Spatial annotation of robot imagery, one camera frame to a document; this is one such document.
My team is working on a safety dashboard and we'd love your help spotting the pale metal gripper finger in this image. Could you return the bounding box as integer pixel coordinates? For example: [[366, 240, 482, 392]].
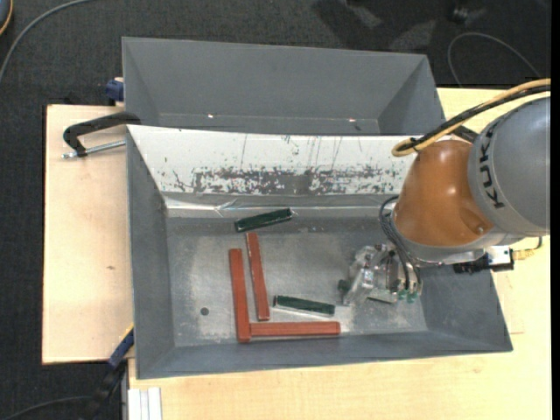
[[352, 244, 387, 276], [339, 271, 388, 307]]

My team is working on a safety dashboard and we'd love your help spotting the dark green flat block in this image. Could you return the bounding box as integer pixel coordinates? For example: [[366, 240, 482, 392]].
[[234, 207, 294, 234], [272, 294, 337, 319]]

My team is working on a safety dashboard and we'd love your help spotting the grey metal bin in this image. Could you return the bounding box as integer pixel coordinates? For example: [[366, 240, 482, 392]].
[[121, 36, 514, 380]]

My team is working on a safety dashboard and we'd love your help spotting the red-brown flat block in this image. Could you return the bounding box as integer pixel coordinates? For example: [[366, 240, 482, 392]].
[[248, 320, 342, 338], [227, 248, 253, 344], [245, 232, 272, 322]]

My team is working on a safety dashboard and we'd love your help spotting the pale wood board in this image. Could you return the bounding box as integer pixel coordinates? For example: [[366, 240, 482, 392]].
[[41, 104, 135, 365]]

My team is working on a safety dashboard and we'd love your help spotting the black cylinder on white bracket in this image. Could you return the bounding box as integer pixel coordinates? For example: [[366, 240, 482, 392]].
[[452, 245, 535, 276]]

